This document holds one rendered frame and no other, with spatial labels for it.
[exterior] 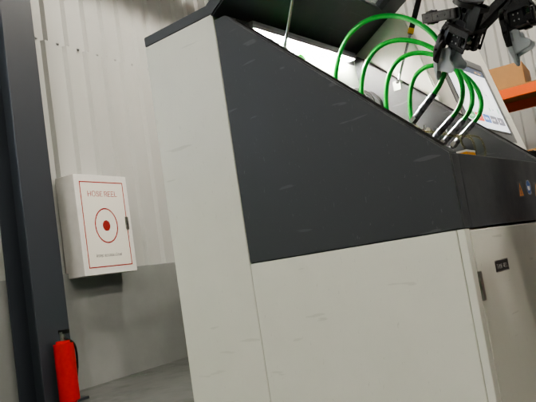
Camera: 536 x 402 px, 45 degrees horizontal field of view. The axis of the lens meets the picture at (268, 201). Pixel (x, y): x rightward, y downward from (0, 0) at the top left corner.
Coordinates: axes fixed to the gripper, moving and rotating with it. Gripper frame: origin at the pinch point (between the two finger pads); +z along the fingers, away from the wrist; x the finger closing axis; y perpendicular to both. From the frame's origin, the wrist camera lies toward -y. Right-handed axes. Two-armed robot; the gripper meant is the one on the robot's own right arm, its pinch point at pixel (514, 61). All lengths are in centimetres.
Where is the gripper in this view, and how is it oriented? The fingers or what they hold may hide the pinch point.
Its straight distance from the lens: 185.2
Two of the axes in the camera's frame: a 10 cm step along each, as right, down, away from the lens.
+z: 1.5, 9.8, -1.0
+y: 7.7, -1.8, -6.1
